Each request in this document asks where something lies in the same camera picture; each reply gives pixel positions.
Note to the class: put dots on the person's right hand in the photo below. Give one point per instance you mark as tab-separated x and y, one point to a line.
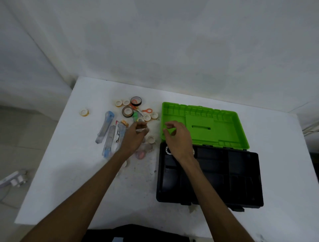
182	144

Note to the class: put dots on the person's left hand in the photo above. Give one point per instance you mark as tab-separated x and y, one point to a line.
133	139

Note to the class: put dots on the pile of small tape rolls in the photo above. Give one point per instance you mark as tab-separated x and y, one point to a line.
151	139

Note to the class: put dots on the green utility knife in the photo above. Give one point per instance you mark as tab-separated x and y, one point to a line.
135	116

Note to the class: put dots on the blue knife package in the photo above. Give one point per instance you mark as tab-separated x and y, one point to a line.
104	127
108	144

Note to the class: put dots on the dark tape roll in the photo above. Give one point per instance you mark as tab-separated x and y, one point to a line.
123	112

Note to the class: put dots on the orange handled scissors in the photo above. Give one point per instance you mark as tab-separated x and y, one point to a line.
145	110

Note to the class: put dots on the black tape roll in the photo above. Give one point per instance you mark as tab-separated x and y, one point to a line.
132	102

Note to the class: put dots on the black toolbox with green lid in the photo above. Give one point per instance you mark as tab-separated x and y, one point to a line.
224	134

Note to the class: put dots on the lone small yellow tape roll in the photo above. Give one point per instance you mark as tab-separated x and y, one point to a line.
81	113

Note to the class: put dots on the black toolbox tray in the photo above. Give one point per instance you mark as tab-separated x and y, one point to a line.
236	169

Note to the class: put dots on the person's left forearm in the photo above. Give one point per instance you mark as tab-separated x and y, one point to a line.
79	197

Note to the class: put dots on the person's right forearm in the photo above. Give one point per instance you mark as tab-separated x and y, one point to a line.
216	204

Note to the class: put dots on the person's black clothing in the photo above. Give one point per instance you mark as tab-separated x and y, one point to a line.
137	234

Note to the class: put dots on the white plug adapter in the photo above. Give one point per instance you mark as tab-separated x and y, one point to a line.
18	182

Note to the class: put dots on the white power strip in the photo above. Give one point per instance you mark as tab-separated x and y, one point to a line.
7	178

